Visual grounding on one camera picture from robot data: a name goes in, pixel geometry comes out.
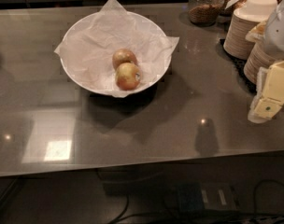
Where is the red-yellow apple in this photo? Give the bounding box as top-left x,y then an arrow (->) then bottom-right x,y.
115,63 -> 141,91
112,49 -> 137,69

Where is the white crumpled paper liner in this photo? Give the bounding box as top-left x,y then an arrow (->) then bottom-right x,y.
53,0 -> 180,99

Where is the black cable on floor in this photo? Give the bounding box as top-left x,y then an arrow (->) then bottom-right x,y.
252,179 -> 284,217

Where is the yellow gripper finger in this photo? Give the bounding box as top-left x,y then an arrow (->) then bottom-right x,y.
246,21 -> 267,43
248,61 -> 284,123

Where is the front stack of paper plates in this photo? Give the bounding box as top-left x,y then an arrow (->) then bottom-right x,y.
244,42 -> 275,84

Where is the dark box under table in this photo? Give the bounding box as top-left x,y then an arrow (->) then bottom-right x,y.
177,182 -> 239,214

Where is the stack of paper plates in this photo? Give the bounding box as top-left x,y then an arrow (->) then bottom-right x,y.
223,8 -> 259,60
244,42 -> 275,84

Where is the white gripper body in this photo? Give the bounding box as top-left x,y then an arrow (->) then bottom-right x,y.
263,0 -> 284,60

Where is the rear stack of paper plates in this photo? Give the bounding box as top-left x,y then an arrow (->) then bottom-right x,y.
223,8 -> 259,60

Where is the white paper bowl stack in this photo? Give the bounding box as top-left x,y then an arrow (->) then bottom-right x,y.
234,0 -> 277,22

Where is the black mat under plates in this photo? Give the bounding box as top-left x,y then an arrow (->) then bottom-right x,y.
219,39 -> 257,95

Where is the glass jar with grains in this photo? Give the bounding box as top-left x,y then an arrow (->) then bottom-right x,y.
188,0 -> 224,26

